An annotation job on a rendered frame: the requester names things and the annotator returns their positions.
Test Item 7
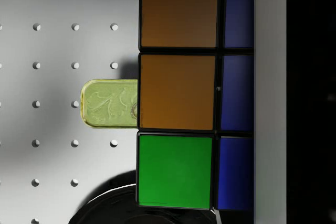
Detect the puzzle cube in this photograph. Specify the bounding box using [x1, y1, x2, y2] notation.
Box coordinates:
[135, 0, 255, 211]

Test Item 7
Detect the flat-sided can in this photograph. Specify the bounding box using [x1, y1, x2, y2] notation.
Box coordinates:
[80, 79, 138, 130]

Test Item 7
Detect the black plate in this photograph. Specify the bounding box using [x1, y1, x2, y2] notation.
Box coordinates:
[67, 169, 219, 224]

